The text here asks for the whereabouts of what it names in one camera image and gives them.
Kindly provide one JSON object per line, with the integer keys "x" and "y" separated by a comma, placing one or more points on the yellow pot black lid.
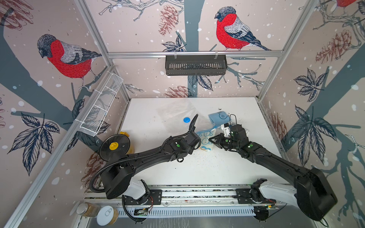
{"x": 116, "y": 146}

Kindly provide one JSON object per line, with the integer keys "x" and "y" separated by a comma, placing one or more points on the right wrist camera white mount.
{"x": 226, "y": 128}

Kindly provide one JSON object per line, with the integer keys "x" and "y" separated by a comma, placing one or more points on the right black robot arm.
{"x": 307, "y": 189}

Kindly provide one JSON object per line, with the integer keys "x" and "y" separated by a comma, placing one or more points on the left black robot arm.
{"x": 121, "y": 166}

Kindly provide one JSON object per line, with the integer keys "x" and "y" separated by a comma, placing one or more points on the black hanging wire basket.
{"x": 196, "y": 65}

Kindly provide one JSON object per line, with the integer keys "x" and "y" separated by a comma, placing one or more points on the glass jar with metal lid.
{"x": 87, "y": 209}

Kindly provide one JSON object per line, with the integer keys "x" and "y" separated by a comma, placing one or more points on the clear vacuum bag blue zipper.
{"x": 178, "y": 115}

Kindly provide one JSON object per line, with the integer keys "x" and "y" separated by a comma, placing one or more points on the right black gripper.
{"x": 219, "y": 141}

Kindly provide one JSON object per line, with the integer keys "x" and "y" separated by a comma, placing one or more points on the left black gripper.
{"x": 192, "y": 150}

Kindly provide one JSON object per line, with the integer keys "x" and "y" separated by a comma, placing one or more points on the cream towel blue bunny print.
{"x": 206, "y": 145}

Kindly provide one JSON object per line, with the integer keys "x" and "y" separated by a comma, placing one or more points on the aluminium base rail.
{"x": 203, "y": 201}

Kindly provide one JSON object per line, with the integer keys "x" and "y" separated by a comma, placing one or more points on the white mesh wall shelf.
{"x": 92, "y": 123}

